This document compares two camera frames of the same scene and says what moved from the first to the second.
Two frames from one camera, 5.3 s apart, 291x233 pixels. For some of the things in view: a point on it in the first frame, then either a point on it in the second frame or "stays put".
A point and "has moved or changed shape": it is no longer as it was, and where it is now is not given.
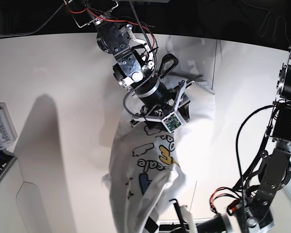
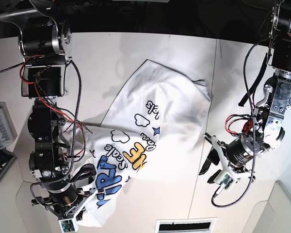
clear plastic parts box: (3, 131) stays put
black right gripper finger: (180, 215) → (238, 154)
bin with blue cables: (0, 162) stays put
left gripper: (176, 100) → (62, 198)
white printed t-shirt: (148, 166) has moved or changed shape
